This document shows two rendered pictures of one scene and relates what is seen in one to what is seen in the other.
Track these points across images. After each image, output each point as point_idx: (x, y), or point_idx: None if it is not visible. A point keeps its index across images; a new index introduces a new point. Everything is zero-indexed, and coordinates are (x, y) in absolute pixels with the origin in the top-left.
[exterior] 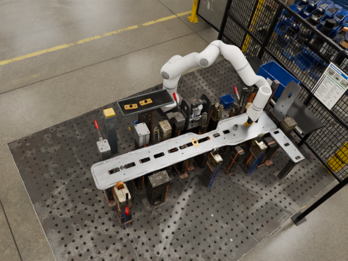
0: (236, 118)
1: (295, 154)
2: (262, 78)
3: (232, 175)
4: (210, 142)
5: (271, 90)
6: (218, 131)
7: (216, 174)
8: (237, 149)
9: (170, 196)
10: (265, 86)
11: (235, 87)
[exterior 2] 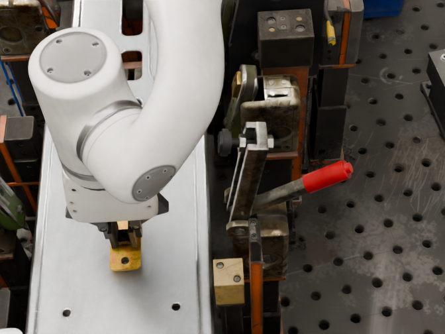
0: (187, 197)
1: None
2: (157, 50)
3: (25, 232)
4: (104, 28)
5: (55, 88)
6: (148, 81)
7: (8, 76)
8: (14, 121)
9: (65, 7)
10: (102, 70)
11: (340, 167)
